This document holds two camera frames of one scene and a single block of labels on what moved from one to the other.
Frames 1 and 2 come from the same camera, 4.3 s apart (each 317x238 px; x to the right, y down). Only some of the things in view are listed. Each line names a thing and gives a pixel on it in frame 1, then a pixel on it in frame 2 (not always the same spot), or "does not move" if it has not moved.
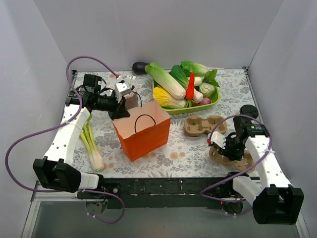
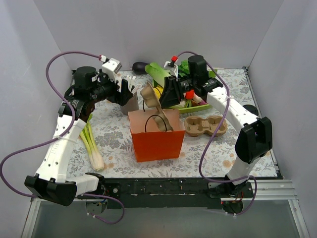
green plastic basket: x=215 y=99 does not move
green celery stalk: x=87 y=135 does not move
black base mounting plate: x=162 y=193 does not move
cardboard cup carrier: x=246 y=164 → x=151 y=99
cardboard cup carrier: x=194 y=126 does not move
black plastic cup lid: x=249 y=110 does not move
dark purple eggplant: x=139 y=67 does not move
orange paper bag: x=146 y=130 → x=150 y=145
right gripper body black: x=228 y=148 → x=177 y=88
